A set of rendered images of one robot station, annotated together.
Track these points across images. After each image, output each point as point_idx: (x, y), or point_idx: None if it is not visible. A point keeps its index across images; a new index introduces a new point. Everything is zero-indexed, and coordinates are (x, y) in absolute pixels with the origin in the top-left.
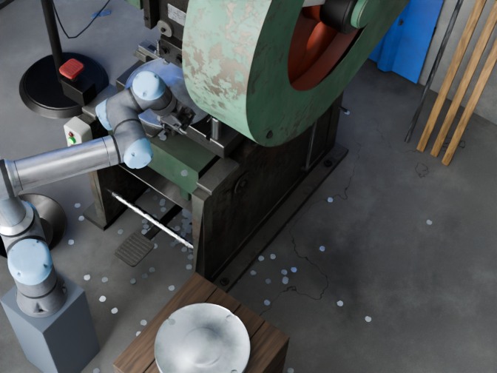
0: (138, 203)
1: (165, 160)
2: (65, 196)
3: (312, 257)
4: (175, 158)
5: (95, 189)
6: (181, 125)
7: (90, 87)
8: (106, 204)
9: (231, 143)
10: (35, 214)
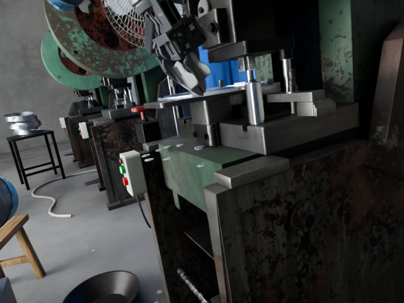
0: (213, 300)
1: (195, 173)
2: (154, 283)
3: None
4: (201, 157)
5: (159, 257)
6: (174, 33)
7: (153, 123)
8: (171, 281)
9: (279, 133)
10: (2, 191)
